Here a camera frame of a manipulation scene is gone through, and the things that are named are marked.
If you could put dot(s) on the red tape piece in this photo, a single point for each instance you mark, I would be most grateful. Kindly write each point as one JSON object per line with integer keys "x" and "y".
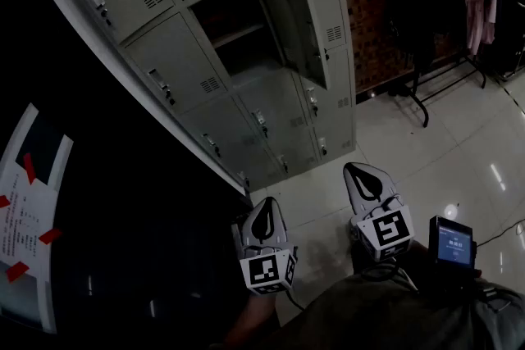
{"x": 17, "y": 271}
{"x": 50, "y": 235}
{"x": 3, "y": 201}
{"x": 28, "y": 168}

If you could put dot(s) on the person's right forearm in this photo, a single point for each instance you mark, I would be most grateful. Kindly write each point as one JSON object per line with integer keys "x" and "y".
{"x": 419, "y": 258}

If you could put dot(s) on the grey metal locker door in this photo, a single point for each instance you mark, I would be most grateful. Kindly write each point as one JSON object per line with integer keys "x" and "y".
{"x": 295, "y": 28}

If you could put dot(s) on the pink hanging garment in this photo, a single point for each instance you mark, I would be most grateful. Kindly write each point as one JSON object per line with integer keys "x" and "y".
{"x": 477, "y": 0}

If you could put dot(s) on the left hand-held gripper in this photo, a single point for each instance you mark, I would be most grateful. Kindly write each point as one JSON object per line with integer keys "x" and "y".
{"x": 266, "y": 270}

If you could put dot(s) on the white paper notice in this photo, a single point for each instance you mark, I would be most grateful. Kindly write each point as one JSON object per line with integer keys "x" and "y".
{"x": 28, "y": 217}

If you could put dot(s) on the person's left forearm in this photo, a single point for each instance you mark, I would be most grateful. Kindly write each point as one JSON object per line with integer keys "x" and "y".
{"x": 250, "y": 319}

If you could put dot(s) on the person's grey clothing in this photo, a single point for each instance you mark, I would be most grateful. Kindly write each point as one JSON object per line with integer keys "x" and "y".
{"x": 389, "y": 319}

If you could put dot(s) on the black wrist-mounted screen device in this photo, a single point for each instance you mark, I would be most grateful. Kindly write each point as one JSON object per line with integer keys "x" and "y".
{"x": 453, "y": 244}

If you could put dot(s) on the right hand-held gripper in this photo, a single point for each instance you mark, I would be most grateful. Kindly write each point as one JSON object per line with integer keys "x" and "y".
{"x": 385, "y": 233}

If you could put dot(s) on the grey metal locker cabinet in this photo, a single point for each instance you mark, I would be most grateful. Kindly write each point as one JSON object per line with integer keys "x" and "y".
{"x": 172, "y": 61}

